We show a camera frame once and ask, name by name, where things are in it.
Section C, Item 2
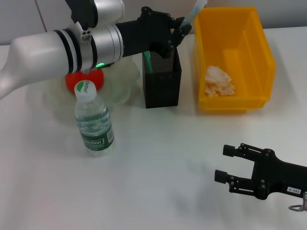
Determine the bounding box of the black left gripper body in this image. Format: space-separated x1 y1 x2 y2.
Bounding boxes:
115 6 175 59

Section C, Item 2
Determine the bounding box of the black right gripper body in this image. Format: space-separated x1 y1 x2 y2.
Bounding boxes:
250 148 307 201

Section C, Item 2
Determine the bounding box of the grey marker pen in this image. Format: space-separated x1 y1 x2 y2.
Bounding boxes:
179 0 208 29

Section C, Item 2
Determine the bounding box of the mint green pen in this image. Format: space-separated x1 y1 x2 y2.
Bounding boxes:
143 50 154 74

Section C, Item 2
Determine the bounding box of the white paper ball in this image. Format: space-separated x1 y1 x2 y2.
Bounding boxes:
205 66 235 97

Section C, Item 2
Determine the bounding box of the orange fruit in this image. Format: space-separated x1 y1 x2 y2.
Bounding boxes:
65 68 105 94

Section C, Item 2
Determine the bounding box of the clear green-label water bottle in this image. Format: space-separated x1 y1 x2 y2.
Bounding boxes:
74 80 116 157

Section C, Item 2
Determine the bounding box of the pale green glass fruit plate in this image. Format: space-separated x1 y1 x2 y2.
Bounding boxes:
43 57 142 113

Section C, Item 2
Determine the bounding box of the black mesh pen holder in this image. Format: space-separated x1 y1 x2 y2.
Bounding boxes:
142 46 182 109

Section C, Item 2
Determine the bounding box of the yellow plastic bin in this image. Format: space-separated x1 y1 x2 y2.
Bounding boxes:
192 6 277 113

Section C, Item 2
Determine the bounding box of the right wrist cable with plug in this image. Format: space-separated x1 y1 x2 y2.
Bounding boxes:
288 191 307 213

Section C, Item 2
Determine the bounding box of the left wrist camera housing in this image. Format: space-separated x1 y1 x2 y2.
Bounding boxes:
64 0 126 29

